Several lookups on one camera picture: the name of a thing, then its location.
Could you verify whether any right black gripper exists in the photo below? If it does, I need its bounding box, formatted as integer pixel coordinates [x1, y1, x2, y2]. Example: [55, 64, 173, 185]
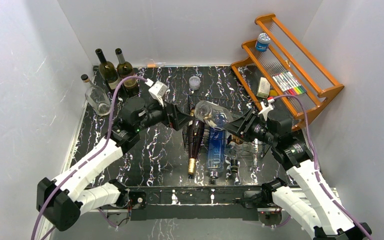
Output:
[222, 108, 277, 147]

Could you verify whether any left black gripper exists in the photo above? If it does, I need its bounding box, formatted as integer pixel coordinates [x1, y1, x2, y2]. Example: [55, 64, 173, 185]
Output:
[135, 95, 193, 133]

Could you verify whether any green silver-foil wine bottle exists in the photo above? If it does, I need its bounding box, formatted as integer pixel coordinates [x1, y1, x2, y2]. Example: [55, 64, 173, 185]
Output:
[115, 48, 140, 98]

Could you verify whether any clear bottle white gold label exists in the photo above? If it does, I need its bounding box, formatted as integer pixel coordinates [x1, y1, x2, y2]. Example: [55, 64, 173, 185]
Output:
[80, 74, 111, 117]

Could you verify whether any dark green white-label wine bottle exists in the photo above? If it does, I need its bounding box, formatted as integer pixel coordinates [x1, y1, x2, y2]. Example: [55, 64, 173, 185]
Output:
[95, 48, 121, 93]

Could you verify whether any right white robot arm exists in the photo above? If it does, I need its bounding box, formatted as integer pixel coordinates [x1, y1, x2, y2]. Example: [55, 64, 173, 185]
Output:
[224, 109, 372, 240]

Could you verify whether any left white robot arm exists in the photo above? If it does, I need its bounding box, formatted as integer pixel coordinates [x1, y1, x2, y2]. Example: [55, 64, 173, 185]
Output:
[36, 96, 193, 232]

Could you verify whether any dark red gold-foil wine bottle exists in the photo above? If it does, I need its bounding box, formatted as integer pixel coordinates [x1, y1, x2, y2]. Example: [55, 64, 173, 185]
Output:
[187, 120, 205, 178]

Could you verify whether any clear bottle black gold label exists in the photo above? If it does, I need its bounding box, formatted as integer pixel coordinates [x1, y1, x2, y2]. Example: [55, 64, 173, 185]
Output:
[227, 140, 249, 176]

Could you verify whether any blue clear glass bottle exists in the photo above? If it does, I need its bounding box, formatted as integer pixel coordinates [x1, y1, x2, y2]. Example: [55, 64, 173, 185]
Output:
[207, 128, 226, 184]

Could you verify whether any orange wooden shelf rack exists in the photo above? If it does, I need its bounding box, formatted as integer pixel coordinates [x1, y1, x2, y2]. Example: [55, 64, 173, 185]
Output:
[231, 13, 344, 130]

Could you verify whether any white small box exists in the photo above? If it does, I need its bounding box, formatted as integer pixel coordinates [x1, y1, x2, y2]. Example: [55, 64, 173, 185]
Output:
[256, 77, 271, 99]

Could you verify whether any yellow black small item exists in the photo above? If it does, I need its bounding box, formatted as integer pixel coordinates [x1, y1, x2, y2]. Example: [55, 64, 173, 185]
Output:
[269, 89, 279, 97]

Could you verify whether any small clear plastic cup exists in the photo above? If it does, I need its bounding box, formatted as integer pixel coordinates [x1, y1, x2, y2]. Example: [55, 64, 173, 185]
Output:
[188, 75, 201, 91]

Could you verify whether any pack of coloured markers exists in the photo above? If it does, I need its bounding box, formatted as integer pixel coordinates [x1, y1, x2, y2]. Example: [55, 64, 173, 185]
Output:
[271, 71, 307, 96]

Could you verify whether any blue white lidded jar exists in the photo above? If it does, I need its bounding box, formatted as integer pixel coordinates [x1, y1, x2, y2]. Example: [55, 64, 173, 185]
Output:
[255, 32, 271, 53]

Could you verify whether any black wire wine rack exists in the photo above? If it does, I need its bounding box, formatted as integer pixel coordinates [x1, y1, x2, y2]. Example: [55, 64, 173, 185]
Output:
[187, 94, 270, 156]

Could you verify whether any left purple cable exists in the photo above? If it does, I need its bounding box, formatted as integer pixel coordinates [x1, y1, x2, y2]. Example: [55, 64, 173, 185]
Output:
[30, 75, 150, 240]

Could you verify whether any purple cable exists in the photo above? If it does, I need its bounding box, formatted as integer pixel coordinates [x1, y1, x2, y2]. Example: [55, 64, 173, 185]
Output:
[30, 75, 150, 240]
[266, 94, 377, 240]

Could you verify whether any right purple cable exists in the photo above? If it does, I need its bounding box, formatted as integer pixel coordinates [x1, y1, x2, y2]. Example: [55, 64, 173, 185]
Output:
[266, 94, 377, 240]

